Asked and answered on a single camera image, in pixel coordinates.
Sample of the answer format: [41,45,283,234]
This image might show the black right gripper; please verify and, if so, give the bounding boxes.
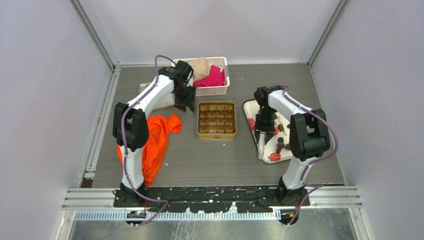
[255,106,276,144]

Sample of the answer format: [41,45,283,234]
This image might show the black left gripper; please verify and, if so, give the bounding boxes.
[173,83,197,113]

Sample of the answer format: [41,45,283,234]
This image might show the metal tongs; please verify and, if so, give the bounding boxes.
[256,132,266,160]

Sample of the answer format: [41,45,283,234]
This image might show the gold chocolate tray box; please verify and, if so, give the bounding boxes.
[196,101,237,141]

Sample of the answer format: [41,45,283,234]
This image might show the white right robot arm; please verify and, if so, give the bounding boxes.
[253,85,331,206]

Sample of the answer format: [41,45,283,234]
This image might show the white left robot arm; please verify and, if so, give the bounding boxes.
[112,60,196,207]

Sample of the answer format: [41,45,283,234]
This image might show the silver box lid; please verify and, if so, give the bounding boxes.
[138,82,175,110]

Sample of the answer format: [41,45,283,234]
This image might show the strawberry pattern tray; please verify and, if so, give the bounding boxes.
[243,99,293,164]

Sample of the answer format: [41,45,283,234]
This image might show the beige cloth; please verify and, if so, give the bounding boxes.
[188,56,211,81]

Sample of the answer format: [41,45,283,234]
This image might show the pink cloth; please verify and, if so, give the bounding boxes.
[193,65,226,88]

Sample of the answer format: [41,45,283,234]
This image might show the orange cloth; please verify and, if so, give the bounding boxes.
[126,113,183,189]

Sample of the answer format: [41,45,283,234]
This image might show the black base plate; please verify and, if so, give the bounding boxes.
[112,185,310,214]

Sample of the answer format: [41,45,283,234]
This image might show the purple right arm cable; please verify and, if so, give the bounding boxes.
[281,86,339,226]

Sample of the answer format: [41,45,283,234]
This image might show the white slotted cable duct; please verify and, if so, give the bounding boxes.
[74,209,281,222]

